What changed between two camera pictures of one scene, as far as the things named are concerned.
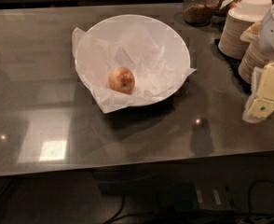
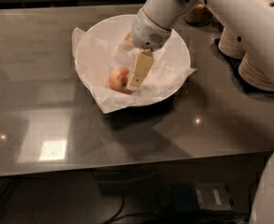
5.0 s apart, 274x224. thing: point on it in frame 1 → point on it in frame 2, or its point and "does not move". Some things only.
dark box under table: x=201 y=196 does not move
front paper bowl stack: x=253 y=57 does not move
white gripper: x=273 y=35 → x=146 y=33
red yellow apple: x=122 y=79 does not move
